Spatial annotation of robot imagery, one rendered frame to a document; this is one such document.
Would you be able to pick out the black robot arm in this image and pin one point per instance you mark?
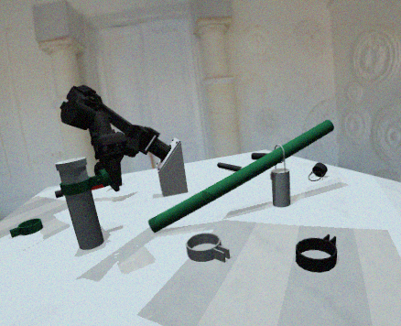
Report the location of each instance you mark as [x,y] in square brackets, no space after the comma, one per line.
[85,109]

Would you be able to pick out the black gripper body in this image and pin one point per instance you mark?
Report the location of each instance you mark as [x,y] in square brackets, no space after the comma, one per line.
[105,141]

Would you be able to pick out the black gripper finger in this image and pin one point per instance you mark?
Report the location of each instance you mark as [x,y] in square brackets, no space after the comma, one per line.
[112,164]
[114,186]

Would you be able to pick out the black ring with two small ears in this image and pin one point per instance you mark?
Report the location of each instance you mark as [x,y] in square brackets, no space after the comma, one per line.
[317,265]

